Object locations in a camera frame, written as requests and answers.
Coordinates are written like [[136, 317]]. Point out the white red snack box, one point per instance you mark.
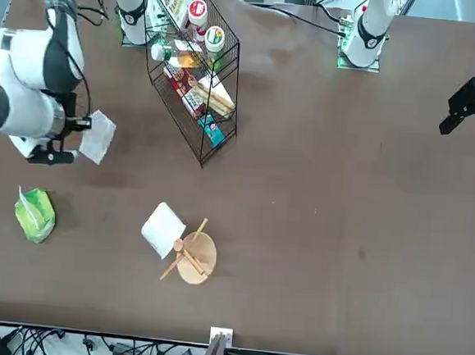
[[194, 102]]

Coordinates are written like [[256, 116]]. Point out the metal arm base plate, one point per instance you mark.
[[365, 68]]

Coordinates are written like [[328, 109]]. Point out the orange drink bottle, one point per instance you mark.
[[181, 60]]

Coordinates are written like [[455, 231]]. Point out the white jar red lid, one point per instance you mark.
[[197, 10]]

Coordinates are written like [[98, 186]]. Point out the green tissue pack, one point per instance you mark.
[[41, 219]]

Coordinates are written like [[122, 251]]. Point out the wooden mug tree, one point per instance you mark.
[[198, 261]]

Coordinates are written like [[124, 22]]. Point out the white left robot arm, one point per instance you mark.
[[372, 36]]

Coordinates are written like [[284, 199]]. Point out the aluminium frame post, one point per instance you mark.
[[217, 348]]

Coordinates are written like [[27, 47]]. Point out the white jar green lid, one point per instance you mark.
[[214, 38]]

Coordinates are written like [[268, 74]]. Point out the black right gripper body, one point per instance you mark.
[[71, 107]]

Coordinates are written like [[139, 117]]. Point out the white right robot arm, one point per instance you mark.
[[24, 66]]

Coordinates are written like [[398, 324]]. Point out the red biscuit box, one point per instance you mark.
[[181, 80]]

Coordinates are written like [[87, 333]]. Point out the white mug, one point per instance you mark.
[[161, 229]]

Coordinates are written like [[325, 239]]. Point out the teal snack box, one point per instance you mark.
[[212, 132]]

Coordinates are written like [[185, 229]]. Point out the wrapped sandwich packet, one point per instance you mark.
[[217, 98]]

